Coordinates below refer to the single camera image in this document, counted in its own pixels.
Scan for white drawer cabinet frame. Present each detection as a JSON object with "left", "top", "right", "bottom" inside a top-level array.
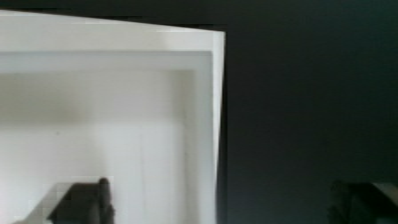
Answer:
[{"left": 0, "top": 9, "right": 225, "bottom": 224}]

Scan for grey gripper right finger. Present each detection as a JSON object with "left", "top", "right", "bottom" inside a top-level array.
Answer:
[{"left": 327, "top": 181, "right": 398, "bottom": 224}]

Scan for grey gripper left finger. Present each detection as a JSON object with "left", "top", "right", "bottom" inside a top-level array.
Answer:
[{"left": 48, "top": 178, "right": 115, "bottom": 224}]

